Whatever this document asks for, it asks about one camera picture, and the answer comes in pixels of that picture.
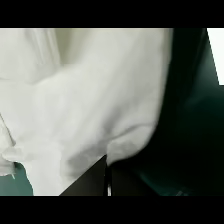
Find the white garment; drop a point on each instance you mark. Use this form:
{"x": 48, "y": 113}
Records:
{"x": 86, "y": 100}

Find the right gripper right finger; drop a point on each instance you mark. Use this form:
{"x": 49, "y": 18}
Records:
{"x": 125, "y": 181}

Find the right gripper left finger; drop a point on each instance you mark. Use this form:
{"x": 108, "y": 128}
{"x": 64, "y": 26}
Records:
{"x": 90, "y": 181}

